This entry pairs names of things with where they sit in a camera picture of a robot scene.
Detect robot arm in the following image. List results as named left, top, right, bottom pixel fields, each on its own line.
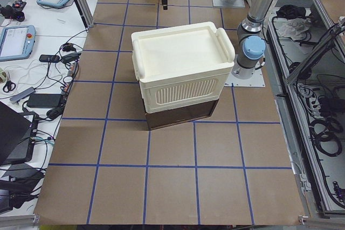
left=232, top=0, right=273, bottom=80

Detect black laptop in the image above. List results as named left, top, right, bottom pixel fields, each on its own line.
left=1, top=103, right=38, bottom=165

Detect crumpled white cloth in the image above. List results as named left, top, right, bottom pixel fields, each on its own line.
left=277, top=18, right=311, bottom=41

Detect black power brick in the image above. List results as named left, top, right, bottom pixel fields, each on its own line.
left=27, top=93, right=61, bottom=108

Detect lower teach pendant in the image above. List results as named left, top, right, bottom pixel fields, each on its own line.
left=1, top=25, right=36, bottom=62

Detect cream plastic storage box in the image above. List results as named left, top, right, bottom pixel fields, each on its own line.
left=131, top=22, right=235, bottom=113

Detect dark wooden drawer cabinet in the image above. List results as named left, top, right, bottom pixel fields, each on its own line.
left=145, top=99, right=219, bottom=130

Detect black scissors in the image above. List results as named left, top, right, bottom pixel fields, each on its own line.
left=2, top=80, right=16, bottom=93

